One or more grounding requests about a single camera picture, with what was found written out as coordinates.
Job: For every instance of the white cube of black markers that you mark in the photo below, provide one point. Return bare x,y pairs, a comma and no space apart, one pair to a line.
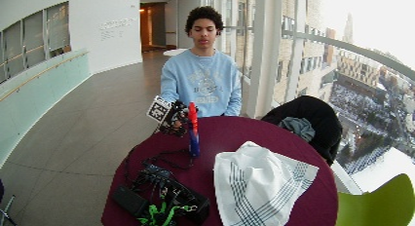
159,111

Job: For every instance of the grey curved railing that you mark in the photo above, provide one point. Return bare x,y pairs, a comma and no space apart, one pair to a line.
354,49

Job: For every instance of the wooden handrail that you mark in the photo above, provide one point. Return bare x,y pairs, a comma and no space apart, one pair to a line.
39,76

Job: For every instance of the grey cloth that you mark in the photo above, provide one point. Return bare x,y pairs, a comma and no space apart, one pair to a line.
300,127

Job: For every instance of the black electronic device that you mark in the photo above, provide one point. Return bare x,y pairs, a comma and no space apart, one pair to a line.
177,195

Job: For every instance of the white round table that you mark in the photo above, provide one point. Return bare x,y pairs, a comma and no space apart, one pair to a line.
175,52

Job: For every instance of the green chair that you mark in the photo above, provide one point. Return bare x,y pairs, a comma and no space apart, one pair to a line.
378,205

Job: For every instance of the black jacket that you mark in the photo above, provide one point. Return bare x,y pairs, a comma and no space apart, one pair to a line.
316,119

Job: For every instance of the black flat box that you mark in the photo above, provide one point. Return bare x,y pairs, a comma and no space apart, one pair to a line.
129,200

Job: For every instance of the white striped cloth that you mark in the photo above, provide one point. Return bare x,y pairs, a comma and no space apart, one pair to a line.
260,187

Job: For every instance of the the person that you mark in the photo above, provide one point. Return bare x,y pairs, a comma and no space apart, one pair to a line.
202,76

